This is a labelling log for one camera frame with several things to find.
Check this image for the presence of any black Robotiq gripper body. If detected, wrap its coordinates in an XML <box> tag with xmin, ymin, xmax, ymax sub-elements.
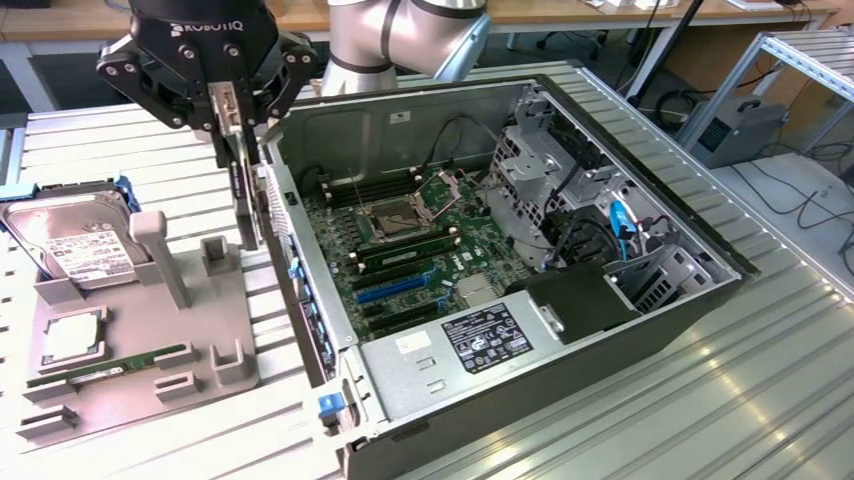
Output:
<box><xmin>125</xmin><ymin>0</ymin><xmax>281</xmax><ymax>87</ymax></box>

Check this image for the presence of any low-profile graphics card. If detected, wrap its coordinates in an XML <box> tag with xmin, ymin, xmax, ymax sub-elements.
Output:
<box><xmin>204</xmin><ymin>81</ymin><xmax>268</xmax><ymax>252</ymax></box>

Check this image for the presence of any wooden office desk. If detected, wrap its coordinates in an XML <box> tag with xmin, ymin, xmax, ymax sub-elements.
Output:
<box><xmin>0</xmin><ymin>0</ymin><xmax>332</xmax><ymax>114</ymax></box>
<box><xmin>489</xmin><ymin>0</ymin><xmax>840</xmax><ymax>99</ymax></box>

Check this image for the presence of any hard drive in blue caddy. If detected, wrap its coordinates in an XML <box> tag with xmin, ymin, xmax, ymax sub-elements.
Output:
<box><xmin>0</xmin><ymin>169</ymin><xmax>142</xmax><ymax>281</ymax></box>

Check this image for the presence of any thin locking lever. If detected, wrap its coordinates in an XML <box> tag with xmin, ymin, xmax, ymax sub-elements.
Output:
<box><xmin>348</xmin><ymin>167</ymin><xmax>368</xmax><ymax>215</ymax></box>

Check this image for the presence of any silver hard disk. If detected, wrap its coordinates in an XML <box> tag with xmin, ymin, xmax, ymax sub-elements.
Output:
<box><xmin>0</xmin><ymin>192</ymin><xmax>152</xmax><ymax>291</ymax></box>

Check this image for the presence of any metal socket cover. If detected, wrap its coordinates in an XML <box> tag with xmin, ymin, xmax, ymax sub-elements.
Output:
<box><xmin>412</xmin><ymin>169</ymin><xmax>468</xmax><ymax>221</ymax></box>

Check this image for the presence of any CPU socket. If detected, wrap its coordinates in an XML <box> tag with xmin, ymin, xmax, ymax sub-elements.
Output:
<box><xmin>359</xmin><ymin>199</ymin><xmax>441</xmax><ymax>246</ymax></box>

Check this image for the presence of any green RAM stick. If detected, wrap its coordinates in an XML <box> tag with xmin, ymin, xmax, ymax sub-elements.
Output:
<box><xmin>25</xmin><ymin>344</ymin><xmax>188</xmax><ymax>389</ymax></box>
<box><xmin>356</xmin><ymin>237</ymin><xmax>456</xmax><ymax>267</ymax></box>

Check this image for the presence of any silver metal drive cage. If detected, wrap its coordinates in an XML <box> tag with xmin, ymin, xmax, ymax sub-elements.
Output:
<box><xmin>483</xmin><ymin>82</ymin><xmax>646</xmax><ymax>264</ymax></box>

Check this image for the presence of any black expansion slot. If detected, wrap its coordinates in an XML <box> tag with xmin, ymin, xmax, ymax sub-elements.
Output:
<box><xmin>349</xmin><ymin>262</ymin><xmax>429</xmax><ymax>292</ymax></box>
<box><xmin>363</xmin><ymin>298</ymin><xmax>443</xmax><ymax>324</ymax></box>
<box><xmin>369</xmin><ymin>312</ymin><xmax>449</xmax><ymax>336</ymax></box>

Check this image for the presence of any green motherboard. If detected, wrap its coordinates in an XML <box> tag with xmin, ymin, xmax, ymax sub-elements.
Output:
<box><xmin>296</xmin><ymin>164</ymin><xmax>528</xmax><ymax>346</ymax></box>

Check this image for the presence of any black office chair base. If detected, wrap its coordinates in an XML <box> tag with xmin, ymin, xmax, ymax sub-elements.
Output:
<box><xmin>536</xmin><ymin>29</ymin><xmax>610</xmax><ymax>64</ymax></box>

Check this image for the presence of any blue expansion slot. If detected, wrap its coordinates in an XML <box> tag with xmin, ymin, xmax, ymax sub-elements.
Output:
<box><xmin>356</xmin><ymin>277</ymin><xmax>436</xmax><ymax>306</ymax></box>

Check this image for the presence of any gray plastic parts rack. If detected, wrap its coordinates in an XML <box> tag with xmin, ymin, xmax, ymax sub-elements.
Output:
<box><xmin>12</xmin><ymin>209</ymin><xmax>261</xmax><ymax>454</ymax></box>

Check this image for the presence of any silver chipset heatsink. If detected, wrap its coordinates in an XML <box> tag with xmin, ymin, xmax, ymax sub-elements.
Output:
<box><xmin>452</xmin><ymin>277</ymin><xmax>501</xmax><ymax>306</ymax></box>

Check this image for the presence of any silver CPU chip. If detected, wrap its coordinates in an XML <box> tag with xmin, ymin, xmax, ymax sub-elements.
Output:
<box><xmin>40</xmin><ymin>314</ymin><xmax>105</xmax><ymax>361</ymax></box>

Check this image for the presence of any black case fan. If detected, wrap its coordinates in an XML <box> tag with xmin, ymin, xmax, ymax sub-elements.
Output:
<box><xmin>543</xmin><ymin>209</ymin><xmax>619</xmax><ymax>274</ymax></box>

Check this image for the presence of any black stand pole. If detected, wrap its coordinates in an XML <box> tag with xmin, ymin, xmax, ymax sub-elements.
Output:
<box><xmin>626</xmin><ymin>0</ymin><xmax>706</xmax><ymax>100</ymax></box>

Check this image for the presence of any silver power supply unit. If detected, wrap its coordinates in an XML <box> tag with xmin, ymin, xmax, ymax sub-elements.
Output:
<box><xmin>356</xmin><ymin>292</ymin><xmax>568</xmax><ymax>426</ymax></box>

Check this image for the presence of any black plastic air shroud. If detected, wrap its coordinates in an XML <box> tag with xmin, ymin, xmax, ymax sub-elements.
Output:
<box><xmin>523</xmin><ymin>264</ymin><xmax>642</xmax><ymax>346</ymax></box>

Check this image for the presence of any blue case latch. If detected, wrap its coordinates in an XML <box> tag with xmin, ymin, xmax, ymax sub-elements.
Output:
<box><xmin>316</xmin><ymin>393</ymin><xmax>345</xmax><ymax>426</ymax></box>

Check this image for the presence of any silver disk bay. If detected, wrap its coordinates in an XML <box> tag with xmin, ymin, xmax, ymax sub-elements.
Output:
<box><xmin>603</xmin><ymin>244</ymin><xmax>712</xmax><ymax>315</ymax></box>

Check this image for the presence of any open dark PC case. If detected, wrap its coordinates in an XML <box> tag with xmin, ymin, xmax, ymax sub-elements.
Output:
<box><xmin>256</xmin><ymin>72</ymin><xmax>762</xmax><ymax>480</ymax></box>

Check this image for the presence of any blue disk wire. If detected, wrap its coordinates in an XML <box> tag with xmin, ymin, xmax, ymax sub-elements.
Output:
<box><xmin>607</xmin><ymin>199</ymin><xmax>635</xmax><ymax>261</ymax></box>

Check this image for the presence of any gray box with handle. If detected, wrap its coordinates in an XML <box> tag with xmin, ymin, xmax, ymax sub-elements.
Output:
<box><xmin>692</xmin><ymin>97</ymin><xmax>790</xmax><ymax>170</ymax></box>

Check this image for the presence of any aluminium profile frame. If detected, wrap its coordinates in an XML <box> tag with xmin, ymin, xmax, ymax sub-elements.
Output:
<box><xmin>676</xmin><ymin>28</ymin><xmax>854</xmax><ymax>161</ymax></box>

